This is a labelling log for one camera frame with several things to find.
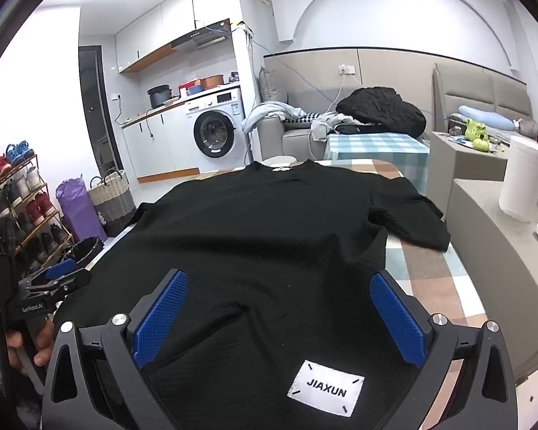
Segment grey cushion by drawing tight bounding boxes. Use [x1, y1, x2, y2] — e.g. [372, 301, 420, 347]
[258, 66, 288, 117]

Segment beige stepped cabinet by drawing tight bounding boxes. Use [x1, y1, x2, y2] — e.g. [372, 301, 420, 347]
[426, 131, 538, 381]

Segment grey sofa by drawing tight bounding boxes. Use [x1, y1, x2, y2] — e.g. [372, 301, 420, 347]
[255, 67, 341, 162]

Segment metal shoe rack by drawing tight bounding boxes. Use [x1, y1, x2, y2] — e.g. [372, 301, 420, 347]
[0, 141, 75, 278]

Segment white upper cabinets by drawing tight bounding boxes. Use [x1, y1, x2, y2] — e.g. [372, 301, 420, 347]
[115, 0, 227, 73]

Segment black white checked cushion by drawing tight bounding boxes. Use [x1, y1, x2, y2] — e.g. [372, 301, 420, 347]
[283, 112, 324, 125]

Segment blue checked cloth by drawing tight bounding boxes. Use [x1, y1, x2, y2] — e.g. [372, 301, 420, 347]
[325, 133, 431, 193]

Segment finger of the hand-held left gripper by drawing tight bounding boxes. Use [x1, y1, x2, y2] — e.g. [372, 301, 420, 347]
[49, 270, 93, 305]
[27, 257, 79, 288]

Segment checked tablecloth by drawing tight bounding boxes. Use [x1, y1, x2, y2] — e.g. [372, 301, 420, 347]
[54, 159, 491, 417]

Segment dark door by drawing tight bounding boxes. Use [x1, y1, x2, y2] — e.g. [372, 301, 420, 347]
[78, 46, 117, 180]

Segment light grey garment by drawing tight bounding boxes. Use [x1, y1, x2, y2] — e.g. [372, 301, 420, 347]
[309, 112, 355, 144]

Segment white paper towel roll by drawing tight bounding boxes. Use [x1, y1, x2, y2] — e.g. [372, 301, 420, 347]
[499, 134, 538, 223]

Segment kitchen counter cabinet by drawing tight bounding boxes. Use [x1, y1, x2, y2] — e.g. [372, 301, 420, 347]
[121, 99, 202, 184]

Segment black jacket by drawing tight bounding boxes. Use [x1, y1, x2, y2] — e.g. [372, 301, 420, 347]
[336, 86, 428, 137]

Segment white washing machine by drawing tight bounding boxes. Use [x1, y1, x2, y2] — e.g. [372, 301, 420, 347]
[184, 87, 247, 172]

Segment black t-shirt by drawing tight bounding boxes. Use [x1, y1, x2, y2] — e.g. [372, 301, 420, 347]
[54, 159, 451, 430]

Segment light blue pillow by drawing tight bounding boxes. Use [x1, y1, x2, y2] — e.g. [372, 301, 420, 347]
[457, 105, 512, 132]

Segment beige bed headboard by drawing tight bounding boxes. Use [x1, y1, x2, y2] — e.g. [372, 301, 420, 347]
[433, 63, 533, 133]

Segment person's left hand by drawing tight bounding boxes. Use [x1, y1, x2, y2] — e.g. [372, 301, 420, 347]
[6, 319, 57, 377]

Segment purple plastic bag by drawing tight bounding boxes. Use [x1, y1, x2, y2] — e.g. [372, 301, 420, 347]
[56, 178, 108, 245]

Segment wicker basket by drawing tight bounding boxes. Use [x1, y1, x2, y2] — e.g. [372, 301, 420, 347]
[88, 169, 137, 236]

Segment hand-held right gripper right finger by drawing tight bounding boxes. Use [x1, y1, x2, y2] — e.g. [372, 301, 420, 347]
[370, 271, 521, 430]

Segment range hood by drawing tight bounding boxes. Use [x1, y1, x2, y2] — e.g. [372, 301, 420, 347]
[170, 18, 231, 52]

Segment black cooking pot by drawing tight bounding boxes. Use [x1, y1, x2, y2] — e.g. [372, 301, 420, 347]
[147, 84, 180, 109]

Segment white charging cable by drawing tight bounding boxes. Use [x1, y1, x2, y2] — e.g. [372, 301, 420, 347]
[325, 72, 347, 115]

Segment green toy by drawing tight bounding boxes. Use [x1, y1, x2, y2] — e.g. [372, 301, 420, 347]
[464, 119, 491, 152]

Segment black round bin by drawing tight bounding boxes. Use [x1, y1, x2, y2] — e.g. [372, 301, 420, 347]
[69, 236, 105, 272]

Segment grey blanket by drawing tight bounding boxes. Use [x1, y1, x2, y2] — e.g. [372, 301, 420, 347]
[242, 102, 306, 137]

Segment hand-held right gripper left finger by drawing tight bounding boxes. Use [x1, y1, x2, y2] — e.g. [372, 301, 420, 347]
[42, 269, 189, 430]

